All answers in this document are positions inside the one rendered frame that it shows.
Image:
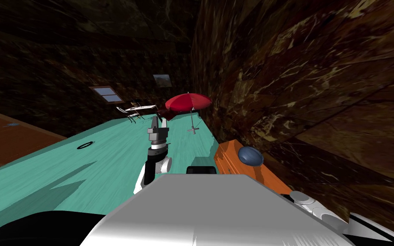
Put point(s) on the blue round door knob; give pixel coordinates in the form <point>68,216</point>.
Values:
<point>250,156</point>

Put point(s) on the picture on wall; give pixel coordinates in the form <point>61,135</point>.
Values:
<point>162,80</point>

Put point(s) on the white table with chairs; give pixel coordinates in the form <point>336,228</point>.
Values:
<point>139,108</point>

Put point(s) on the red parasol on stand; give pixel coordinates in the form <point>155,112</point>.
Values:
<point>187,101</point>

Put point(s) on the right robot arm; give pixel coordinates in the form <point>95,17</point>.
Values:
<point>323,212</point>

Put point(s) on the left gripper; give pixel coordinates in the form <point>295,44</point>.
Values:
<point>158,132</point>

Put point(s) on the brown wooden panel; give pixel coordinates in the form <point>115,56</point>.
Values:
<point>9,140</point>

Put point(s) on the window with brown frame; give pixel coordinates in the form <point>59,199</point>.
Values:
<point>108,94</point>

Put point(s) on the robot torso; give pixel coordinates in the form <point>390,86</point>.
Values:
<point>210,212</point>

